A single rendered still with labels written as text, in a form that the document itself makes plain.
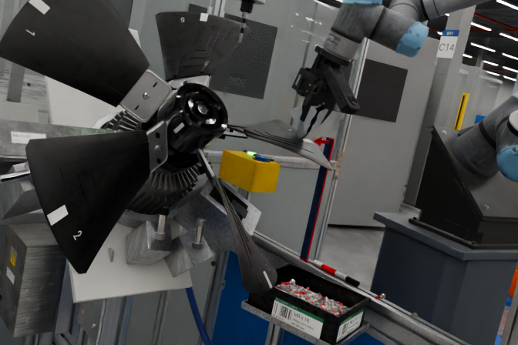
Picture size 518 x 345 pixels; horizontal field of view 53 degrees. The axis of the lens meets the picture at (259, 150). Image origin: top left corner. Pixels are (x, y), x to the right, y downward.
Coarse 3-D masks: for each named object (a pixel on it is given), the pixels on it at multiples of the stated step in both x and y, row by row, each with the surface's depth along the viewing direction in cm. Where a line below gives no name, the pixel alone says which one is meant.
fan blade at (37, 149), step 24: (48, 144) 75; (72, 144) 78; (96, 144) 81; (120, 144) 85; (144, 144) 90; (48, 168) 74; (72, 168) 78; (96, 168) 81; (120, 168) 86; (144, 168) 92; (48, 192) 74; (72, 192) 78; (96, 192) 82; (120, 192) 87; (72, 216) 78; (96, 216) 83; (120, 216) 89; (96, 240) 83; (72, 264) 79
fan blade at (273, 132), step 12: (276, 120) 130; (252, 132) 109; (264, 132) 114; (276, 132) 119; (288, 132) 123; (276, 144) 109; (288, 144) 114; (300, 144) 117; (312, 144) 123; (312, 156) 115; (324, 156) 120
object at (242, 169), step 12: (228, 156) 156; (240, 156) 152; (252, 156) 156; (228, 168) 156; (240, 168) 152; (252, 168) 148; (264, 168) 149; (276, 168) 153; (228, 180) 156; (240, 180) 151; (252, 180) 148; (264, 180) 151; (276, 180) 154; (252, 192) 149; (264, 192) 152
